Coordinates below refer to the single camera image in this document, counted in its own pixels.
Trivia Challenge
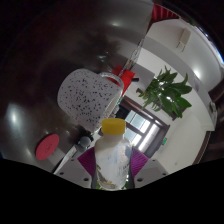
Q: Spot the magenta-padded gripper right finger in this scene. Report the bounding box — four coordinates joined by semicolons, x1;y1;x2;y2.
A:
128;146;169;190

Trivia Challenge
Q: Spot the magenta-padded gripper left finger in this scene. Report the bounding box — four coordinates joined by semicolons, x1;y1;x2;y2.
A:
53;147;98;190

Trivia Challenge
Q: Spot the clear bottle with yellow cap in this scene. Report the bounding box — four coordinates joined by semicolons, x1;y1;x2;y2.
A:
94;117;133;191

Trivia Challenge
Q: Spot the grey ball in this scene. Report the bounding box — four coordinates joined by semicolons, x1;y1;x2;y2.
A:
77;135;93;149

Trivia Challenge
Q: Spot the flat round red coaster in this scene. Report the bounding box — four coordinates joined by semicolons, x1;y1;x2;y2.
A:
35;133;60;161

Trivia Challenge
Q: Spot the dark wooden glazed door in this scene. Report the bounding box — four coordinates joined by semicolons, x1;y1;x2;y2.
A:
121;96;171;158

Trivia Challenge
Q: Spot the white speckled mug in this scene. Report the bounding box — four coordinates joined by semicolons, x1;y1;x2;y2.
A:
57;68;125;134

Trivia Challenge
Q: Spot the small potted leafy plant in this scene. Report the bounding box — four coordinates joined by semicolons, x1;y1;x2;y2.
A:
139;65;193;119

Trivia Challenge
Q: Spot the red carpeted staircase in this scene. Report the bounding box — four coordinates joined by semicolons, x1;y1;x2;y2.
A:
151;3;180;21

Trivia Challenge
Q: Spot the white wall unit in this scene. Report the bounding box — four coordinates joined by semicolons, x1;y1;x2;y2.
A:
179;28;192;52

